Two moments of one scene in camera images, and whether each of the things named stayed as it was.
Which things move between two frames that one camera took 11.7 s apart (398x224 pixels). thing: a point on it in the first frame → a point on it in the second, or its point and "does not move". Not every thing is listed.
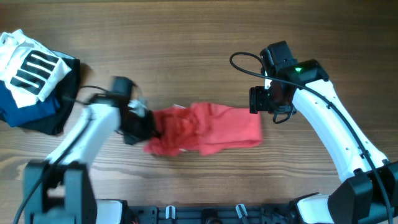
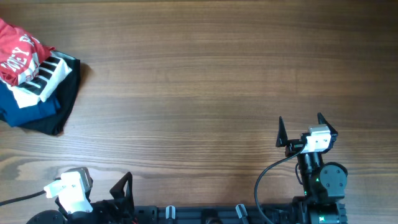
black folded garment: [54, 124] does not move
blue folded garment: [15, 116] does not move
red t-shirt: [201, 126] → [17, 47]
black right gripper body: [258, 100] → [296, 147]
